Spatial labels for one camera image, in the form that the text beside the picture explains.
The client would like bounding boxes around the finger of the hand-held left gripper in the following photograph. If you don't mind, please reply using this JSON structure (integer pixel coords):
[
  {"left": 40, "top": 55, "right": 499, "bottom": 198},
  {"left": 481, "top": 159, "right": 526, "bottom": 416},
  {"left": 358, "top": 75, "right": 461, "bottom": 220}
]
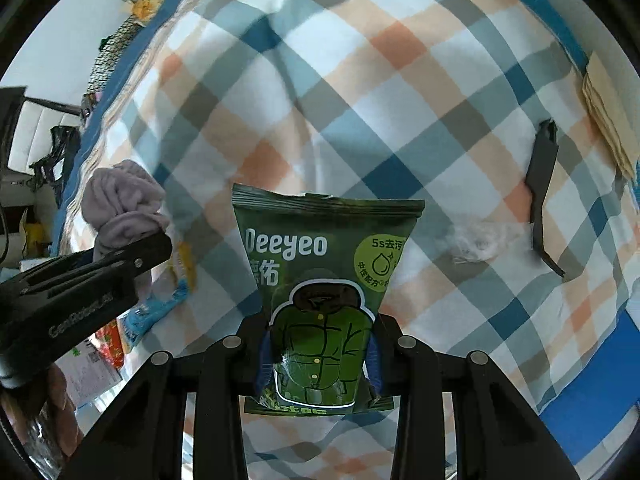
[{"left": 65, "top": 233, "right": 174, "bottom": 283}]

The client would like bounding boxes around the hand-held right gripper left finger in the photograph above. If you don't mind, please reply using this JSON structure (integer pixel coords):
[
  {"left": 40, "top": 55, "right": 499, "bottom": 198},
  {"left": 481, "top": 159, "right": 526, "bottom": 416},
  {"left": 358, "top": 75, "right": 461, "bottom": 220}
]
[{"left": 65, "top": 316, "right": 275, "bottom": 480}]

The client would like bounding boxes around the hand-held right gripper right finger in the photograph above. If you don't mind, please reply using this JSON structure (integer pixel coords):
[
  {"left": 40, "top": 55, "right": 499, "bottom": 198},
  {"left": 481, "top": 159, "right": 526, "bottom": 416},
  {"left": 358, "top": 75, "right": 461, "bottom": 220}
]
[{"left": 367, "top": 315, "right": 581, "bottom": 480}]

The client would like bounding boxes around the lilac fleece cloth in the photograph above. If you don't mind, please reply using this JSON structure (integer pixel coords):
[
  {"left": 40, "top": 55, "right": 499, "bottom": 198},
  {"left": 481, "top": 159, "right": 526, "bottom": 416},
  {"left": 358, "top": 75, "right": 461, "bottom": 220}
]
[{"left": 81, "top": 159, "right": 172, "bottom": 312}]

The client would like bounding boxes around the green wet wipes packet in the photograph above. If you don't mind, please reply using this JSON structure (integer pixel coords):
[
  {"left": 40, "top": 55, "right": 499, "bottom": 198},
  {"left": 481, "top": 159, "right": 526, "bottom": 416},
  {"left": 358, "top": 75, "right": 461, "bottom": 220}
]
[{"left": 231, "top": 183, "right": 426, "bottom": 415}]

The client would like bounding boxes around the yellow and white packet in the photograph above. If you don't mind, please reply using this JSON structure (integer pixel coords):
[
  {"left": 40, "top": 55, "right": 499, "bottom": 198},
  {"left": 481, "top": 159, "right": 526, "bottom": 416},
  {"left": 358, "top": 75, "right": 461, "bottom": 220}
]
[{"left": 169, "top": 241, "right": 199, "bottom": 291}]

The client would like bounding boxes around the red printed packet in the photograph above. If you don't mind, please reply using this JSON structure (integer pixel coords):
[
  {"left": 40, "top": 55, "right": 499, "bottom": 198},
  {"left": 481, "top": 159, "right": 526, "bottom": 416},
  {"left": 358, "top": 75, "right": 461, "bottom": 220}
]
[{"left": 94, "top": 319, "right": 127, "bottom": 372}]

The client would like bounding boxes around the blue and white packet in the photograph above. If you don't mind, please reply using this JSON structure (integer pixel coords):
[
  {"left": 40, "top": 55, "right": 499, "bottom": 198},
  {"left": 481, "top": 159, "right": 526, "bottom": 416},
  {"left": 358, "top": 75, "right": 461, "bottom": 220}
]
[{"left": 121, "top": 280, "right": 191, "bottom": 347}]

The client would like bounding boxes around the yellow box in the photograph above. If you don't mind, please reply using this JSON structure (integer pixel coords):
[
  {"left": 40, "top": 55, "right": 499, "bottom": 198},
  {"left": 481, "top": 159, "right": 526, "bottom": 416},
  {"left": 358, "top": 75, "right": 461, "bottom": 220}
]
[{"left": 24, "top": 224, "right": 47, "bottom": 257}]

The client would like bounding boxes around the white chair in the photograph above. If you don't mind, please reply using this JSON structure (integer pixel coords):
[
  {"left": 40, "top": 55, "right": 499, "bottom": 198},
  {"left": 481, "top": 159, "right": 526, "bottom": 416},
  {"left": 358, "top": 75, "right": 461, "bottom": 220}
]
[{"left": 0, "top": 87, "right": 84, "bottom": 177}]

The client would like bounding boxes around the crumpled clear plastic wrapper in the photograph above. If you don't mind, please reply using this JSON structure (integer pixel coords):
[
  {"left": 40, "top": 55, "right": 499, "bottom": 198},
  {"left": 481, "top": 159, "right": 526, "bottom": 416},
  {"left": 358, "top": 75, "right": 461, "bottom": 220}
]
[{"left": 442, "top": 217, "right": 527, "bottom": 265}]

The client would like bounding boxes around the dark patterned cloth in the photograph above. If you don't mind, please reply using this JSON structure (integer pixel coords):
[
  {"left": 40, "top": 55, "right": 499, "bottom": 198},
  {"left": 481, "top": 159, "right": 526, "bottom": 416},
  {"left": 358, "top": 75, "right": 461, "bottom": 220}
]
[{"left": 85, "top": 14, "right": 140, "bottom": 97}]

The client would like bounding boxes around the black plastic clip hanger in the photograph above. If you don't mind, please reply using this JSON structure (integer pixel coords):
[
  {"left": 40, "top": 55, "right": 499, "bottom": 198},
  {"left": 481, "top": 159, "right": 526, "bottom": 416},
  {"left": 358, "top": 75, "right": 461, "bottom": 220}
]
[{"left": 525, "top": 118, "right": 566, "bottom": 278}]

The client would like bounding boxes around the plaid blanket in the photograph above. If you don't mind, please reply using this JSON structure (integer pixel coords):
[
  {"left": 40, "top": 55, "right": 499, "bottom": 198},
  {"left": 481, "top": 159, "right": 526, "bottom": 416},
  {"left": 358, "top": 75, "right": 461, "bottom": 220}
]
[{"left": 60, "top": 0, "right": 632, "bottom": 480}]

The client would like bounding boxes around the stack of tan paper sheets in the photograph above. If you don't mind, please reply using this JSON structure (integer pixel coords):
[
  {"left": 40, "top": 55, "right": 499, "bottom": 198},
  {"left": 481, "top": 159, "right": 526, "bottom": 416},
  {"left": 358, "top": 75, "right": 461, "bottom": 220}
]
[{"left": 581, "top": 52, "right": 639, "bottom": 182}]

